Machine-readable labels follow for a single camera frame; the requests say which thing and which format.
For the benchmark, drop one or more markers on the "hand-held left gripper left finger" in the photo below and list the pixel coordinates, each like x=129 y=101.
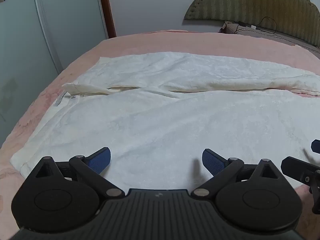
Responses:
x=102 y=160

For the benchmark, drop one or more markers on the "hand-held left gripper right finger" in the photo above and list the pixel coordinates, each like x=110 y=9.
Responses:
x=212 y=162

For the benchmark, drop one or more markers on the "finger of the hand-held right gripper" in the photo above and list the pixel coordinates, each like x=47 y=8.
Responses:
x=316 y=146
x=296 y=168

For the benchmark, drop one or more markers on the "white towel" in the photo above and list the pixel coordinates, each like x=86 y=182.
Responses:
x=160 y=120

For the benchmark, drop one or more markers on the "pink bed blanket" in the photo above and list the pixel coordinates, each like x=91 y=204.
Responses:
x=175 y=42

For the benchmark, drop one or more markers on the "brown pillow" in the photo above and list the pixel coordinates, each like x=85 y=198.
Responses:
x=252 y=32

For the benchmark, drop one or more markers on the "frosted glass wardrobe door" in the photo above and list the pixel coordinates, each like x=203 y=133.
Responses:
x=37 y=30

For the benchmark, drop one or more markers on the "green tufted headboard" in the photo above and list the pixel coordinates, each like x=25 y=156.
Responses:
x=250 y=0

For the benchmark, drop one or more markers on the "brown wooden door frame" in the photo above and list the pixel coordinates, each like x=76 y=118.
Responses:
x=108 y=7

